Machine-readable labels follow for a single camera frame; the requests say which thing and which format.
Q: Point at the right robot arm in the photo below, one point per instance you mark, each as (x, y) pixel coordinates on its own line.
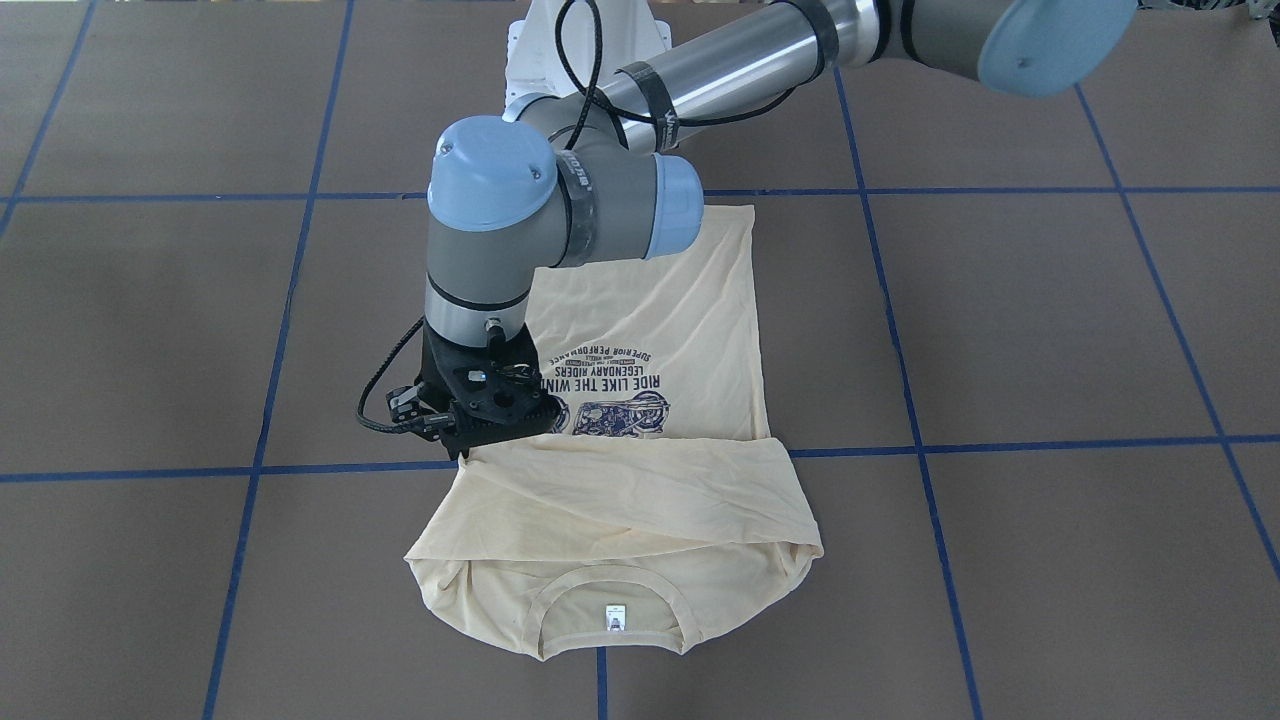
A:
(588, 177)

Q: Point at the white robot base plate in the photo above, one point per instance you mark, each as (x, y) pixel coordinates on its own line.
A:
(630, 32)

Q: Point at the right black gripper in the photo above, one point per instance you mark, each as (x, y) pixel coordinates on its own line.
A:
(412, 408)

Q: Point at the beige long-sleeve graphic shirt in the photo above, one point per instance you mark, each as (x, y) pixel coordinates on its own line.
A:
(659, 510)

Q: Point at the brown table mat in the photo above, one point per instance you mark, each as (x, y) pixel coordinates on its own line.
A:
(1024, 352)

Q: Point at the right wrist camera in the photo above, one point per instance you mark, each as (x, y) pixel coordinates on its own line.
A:
(409, 414)

